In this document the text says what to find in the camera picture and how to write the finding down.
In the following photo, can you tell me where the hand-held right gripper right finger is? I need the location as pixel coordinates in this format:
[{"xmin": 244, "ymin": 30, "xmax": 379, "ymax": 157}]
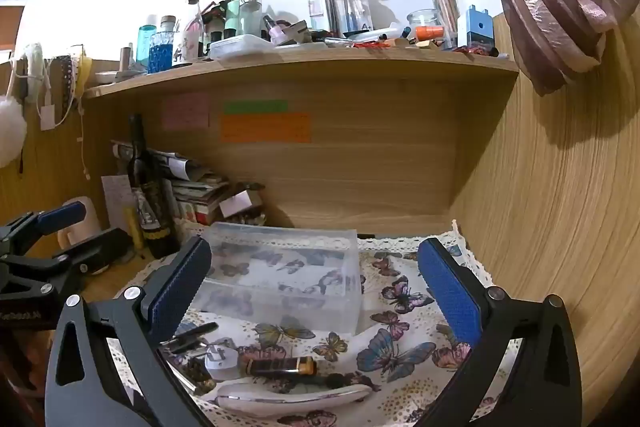
[{"xmin": 416, "ymin": 237, "xmax": 583, "ymax": 427}]

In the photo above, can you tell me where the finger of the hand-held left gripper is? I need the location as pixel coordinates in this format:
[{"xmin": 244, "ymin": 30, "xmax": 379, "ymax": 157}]
[
  {"xmin": 0, "ymin": 201, "xmax": 87, "ymax": 258},
  {"xmin": 0, "ymin": 228, "xmax": 133, "ymax": 295}
]

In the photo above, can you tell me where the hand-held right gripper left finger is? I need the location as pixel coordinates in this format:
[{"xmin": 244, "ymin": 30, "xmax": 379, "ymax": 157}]
[{"xmin": 44, "ymin": 236, "xmax": 213, "ymax": 427}]

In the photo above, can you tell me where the cream rounded object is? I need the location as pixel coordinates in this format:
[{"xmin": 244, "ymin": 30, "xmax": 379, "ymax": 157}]
[{"xmin": 57, "ymin": 197, "xmax": 101, "ymax": 253}]

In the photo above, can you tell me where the yellow tube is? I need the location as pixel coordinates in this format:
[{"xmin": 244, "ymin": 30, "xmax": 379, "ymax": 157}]
[{"xmin": 125, "ymin": 202, "xmax": 143, "ymax": 250}]

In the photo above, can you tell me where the black nail clipper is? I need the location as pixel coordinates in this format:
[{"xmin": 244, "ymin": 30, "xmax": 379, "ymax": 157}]
[{"xmin": 160, "ymin": 322, "xmax": 220, "ymax": 348}]

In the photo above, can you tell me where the white paper card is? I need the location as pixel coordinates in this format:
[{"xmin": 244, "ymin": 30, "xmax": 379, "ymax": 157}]
[{"xmin": 101, "ymin": 174, "xmax": 133, "ymax": 238}]

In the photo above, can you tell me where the dark wine bottle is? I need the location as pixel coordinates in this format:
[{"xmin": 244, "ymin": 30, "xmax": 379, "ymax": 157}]
[{"xmin": 127, "ymin": 113, "xmax": 180, "ymax": 259}]

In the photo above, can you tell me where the white plug adapter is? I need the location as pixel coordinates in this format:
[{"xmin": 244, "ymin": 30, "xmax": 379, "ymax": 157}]
[{"xmin": 202, "ymin": 342, "xmax": 246, "ymax": 380}]

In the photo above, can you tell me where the butterfly print lace cloth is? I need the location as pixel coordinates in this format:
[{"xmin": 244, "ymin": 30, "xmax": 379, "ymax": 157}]
[{"xmin": 107, "ymin": 219, "xmax": 501, "ymax": 427}]

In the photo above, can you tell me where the white fluffy pompom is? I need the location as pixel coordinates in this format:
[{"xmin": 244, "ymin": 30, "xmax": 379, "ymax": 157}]
[{"xmin": 0, "ymin": 94, "xmax": 28, "ymax": 168}]

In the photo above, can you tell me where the stack of books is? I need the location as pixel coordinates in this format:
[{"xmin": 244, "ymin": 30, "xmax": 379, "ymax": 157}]
[{"xmin": 111, "ymin": 139, "xmax": 266, "ymax": 228}]

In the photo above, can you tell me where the white paper tag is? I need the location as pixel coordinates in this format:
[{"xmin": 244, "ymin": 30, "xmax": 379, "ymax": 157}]
[{"xmin": 219, "ymin": 189, "xmax": 252, "ymax": 218}]

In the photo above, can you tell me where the clear plastic storage box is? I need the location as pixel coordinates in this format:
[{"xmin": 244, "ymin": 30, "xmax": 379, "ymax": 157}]
[{"xmin": 190, "ymin": 222, "xmax": 363, "ymax": 335}]

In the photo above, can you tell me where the brown gold lipstick tube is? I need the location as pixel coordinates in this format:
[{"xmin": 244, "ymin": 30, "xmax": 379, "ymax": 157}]
[{"xmin": 245, "ymin": 356, "xmax": 318, "ymax": 379}]

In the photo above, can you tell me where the white curved handheld device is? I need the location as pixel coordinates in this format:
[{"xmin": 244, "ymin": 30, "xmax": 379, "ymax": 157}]
[{"xmin": 207, "ymin": 379, "xmax": 381, "ymax": 418}]

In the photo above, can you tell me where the pink sticky note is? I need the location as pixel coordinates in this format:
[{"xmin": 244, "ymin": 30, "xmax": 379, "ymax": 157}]
[{"xmin": 161, "ymin": 93, "xmax": 210, "ymax": 130}]

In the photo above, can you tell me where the tall blue bottle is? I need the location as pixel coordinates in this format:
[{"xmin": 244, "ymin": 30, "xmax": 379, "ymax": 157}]
[{"xmin": 137, "ymin": 24, "xmax": 158, "ymax": 74}]

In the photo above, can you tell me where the orange sticky note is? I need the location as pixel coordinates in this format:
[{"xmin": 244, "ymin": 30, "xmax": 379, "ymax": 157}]
[{"xmin": 220, "ymin": 113, "xmax": 311, "ymax": 144}]

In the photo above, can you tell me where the blue bead glass jar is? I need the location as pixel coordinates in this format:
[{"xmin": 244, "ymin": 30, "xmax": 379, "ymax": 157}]
[{"xmin": 149, "ymin": 32, "xmax": 174, "ymax": 72}]

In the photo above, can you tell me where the green sticky note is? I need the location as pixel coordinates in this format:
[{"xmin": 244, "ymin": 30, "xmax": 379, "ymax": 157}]
[{"xmin": 223, "ymin": 100, "xmax": 289, "ymax": 113}]

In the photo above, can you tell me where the clear bottle with cork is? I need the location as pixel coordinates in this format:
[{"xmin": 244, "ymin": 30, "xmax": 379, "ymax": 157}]
[{"xmin": 172, "ymin": 0, "xmax": 206, "ymax": 68}]

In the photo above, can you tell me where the white flat plastic box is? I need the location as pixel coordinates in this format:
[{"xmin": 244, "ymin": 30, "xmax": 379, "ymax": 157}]
[{"xmin": 209, "ymin": 34, "xmax": 276, "ymax": 60}]

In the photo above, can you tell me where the wooden shelf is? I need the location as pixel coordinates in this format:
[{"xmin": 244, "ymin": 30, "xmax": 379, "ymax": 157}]
[{"xmin": 82, "ymin": 44, "xmax": 521, "ymax": 100}]

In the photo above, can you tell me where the blue white box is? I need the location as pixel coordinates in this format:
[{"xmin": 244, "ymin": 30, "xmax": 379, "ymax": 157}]
[{"xmin": 457, "ymin": 5, "xmax": 493, "ymax": 52}]

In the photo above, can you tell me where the green pump bottle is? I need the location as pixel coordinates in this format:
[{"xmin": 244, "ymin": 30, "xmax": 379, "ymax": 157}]
[{"xmin": 225, "ymin": 0, "xmax": 249, "ymax": 40}]

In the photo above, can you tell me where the small glass jar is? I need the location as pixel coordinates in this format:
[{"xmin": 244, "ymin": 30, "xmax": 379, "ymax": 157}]
[{"xmin": 406, "ymin": 9, "xmax": 441, "ymax": 30}]

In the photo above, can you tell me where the pale clear bottle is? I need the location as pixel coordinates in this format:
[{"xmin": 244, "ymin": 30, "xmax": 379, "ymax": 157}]
[{"xmin": 239, "ymin": 0, "xmax": 263, "ymax": 38}]

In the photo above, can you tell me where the clear tube of sticks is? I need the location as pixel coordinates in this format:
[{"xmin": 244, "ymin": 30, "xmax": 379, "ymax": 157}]
[{"xmin": 430, "ymin": 0, "xmax": 460, "ymax": 48}]

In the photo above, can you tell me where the pink sheer curtain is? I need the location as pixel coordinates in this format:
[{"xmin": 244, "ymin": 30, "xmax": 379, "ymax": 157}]
[{"xmin": 425, "ymin": 0, "xmax": 626, "ymax": 96}]

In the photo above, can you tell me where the clear brush package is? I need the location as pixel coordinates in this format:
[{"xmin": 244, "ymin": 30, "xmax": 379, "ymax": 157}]
[{"xmin": 307, "ymin": 0, "xmax": 373, "ymax": 35}]

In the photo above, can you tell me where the white charger with cable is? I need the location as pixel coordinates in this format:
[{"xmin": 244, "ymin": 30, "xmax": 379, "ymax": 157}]
[{"xmin": 10, "ymin": 52, "xmax": 83, "ymax": 132}]

